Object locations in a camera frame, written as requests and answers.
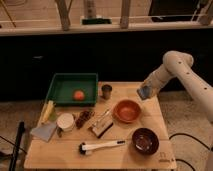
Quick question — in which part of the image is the blue sponge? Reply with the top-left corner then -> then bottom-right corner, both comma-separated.
137,86 -> 150,100

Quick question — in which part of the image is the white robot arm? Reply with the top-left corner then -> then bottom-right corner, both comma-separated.
137,51 -> 213,123

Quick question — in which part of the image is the orange bowl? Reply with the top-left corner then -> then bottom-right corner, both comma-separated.
112,99 -> 141,123

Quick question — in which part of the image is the small metal cup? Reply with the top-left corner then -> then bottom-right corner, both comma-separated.
101,84 -> 112,100

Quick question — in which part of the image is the metal spoon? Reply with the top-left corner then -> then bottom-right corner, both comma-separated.
91,109 -> 110,127

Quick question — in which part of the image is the black and wood block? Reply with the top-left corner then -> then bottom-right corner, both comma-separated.
89,120 -> 114,138

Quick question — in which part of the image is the orange ball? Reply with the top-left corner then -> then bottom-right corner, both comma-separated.
73,90 -> 85,101

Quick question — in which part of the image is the brown dried food piece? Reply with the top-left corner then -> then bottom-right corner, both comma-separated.
75,110 -> 95,129

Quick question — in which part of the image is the green plastic tray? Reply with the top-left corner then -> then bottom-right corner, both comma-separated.
46,73 -> 98,106

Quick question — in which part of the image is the green base block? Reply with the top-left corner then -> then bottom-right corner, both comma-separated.
82,18 -> 111,25

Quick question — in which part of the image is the white round container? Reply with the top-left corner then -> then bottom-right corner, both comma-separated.
56,113 -> 75,132

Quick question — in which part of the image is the white dish brush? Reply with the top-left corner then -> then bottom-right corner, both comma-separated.
79,140 -> 126,155

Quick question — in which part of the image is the grey cloth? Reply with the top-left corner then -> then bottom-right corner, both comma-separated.
30,122 -> 57,142

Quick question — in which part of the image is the black pole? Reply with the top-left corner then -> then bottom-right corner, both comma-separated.
9,121 -> 25,171

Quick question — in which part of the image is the black cable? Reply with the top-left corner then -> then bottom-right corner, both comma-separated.
168,132 -> 213,171

